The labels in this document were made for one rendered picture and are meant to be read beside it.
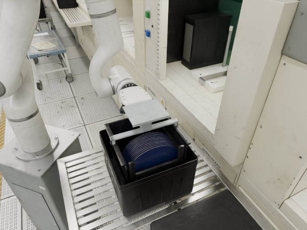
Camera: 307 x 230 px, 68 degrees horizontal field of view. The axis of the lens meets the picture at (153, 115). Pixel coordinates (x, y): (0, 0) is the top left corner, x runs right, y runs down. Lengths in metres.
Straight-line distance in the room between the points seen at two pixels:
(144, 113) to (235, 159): 0.36
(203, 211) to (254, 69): 0.43
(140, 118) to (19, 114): 0.51
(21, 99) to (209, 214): 0.79
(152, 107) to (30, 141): 0.58
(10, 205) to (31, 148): 0.97
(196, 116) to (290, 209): 0.50
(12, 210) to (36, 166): 0.94
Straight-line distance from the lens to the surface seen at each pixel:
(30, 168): 1.09
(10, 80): 0.89
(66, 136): 1.17
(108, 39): 0.81
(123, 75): 0.87
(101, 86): 0.86
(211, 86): 1.25
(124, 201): 0.77
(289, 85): 0.67
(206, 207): 0.76
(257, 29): 0.65
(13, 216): 1.96
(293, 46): 0.64
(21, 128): 1.05
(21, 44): 0.87
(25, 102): 1.01
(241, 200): 0.93
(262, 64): 0.65
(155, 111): 0.70
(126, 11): 2.78
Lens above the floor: 1.50
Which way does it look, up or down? 37 degrees down
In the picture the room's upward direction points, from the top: straight up
